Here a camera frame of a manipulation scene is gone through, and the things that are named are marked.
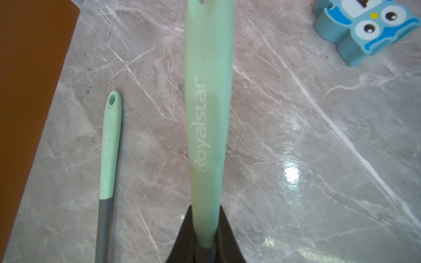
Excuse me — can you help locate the small blue owl toy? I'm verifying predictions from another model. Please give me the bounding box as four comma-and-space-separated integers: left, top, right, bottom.
312, 0, 421, 67

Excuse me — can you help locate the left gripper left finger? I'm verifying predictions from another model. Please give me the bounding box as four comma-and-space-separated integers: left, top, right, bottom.
166, 206, 195, 263

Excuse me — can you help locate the mint handle grey turner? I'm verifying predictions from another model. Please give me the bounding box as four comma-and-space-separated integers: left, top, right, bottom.
184, 1, 234, 263

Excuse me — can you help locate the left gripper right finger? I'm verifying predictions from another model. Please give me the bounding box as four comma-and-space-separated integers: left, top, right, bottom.
216, 206, 246, 263

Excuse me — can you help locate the mint handle grey spatula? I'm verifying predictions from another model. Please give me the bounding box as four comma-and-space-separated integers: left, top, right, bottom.
94, 91, 122, 263

